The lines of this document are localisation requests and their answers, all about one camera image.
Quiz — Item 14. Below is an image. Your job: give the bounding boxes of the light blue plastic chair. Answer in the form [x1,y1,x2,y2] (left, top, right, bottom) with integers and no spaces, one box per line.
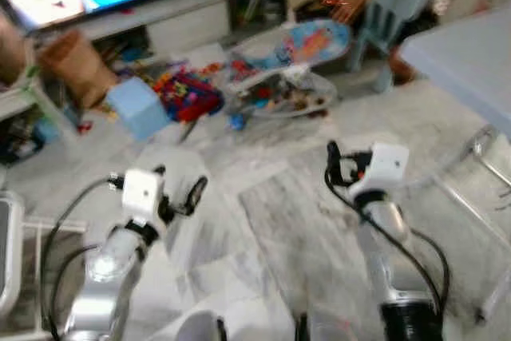
[347,0,432,90]

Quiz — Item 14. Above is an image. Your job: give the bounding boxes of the colourful building toys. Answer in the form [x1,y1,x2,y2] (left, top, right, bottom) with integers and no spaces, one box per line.
[156,69,224,122]

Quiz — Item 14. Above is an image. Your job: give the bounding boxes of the grey table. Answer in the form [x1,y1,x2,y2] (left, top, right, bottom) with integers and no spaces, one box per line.
[398,7,511,134]

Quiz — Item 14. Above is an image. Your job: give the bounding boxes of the brown cardboard box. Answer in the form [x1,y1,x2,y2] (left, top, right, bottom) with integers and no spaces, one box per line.
[0,14,33,86]

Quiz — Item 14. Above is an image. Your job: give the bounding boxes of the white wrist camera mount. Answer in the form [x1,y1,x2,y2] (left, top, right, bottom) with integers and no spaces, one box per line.
[121,169,166,218]
[363,143,410,190]

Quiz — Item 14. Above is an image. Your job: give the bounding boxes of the clear plastic toy bag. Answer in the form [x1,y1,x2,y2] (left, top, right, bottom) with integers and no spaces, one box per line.
[224,65,336,118]

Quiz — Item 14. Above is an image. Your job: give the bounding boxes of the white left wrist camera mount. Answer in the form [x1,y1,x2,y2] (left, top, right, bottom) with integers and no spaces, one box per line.
[121,169,166,218]

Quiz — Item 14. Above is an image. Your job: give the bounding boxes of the brown paper bag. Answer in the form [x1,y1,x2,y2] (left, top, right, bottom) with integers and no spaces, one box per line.
[38,30,121,110]

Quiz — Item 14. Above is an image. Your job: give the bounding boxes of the white low table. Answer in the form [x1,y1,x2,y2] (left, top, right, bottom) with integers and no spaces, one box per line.
[0,61,81,150]

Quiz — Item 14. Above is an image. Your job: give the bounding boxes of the blue printed play board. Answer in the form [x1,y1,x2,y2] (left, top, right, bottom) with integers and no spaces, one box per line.
[232,20,352,70]

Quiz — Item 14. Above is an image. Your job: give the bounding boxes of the white TV stand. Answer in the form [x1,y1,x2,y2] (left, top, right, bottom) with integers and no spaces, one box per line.
[32,0,232,58]

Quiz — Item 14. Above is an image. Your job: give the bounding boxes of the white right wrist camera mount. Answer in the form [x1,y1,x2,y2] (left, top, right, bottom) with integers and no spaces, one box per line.
[363,143,410,190]

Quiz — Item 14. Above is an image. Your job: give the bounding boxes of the robot left leg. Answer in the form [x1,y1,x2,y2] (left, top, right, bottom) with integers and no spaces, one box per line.
[174,311,228,341]

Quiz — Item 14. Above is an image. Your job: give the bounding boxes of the grey rounded appliance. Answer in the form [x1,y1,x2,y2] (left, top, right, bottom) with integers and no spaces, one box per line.
[0,193,25,318]

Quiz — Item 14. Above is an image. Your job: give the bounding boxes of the blue storage bin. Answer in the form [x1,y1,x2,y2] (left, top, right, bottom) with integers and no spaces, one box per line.
[36,117,65,146]

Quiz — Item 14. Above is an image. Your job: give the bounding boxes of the light blue box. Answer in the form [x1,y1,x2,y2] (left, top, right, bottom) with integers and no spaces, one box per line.
[106,77,171,141]

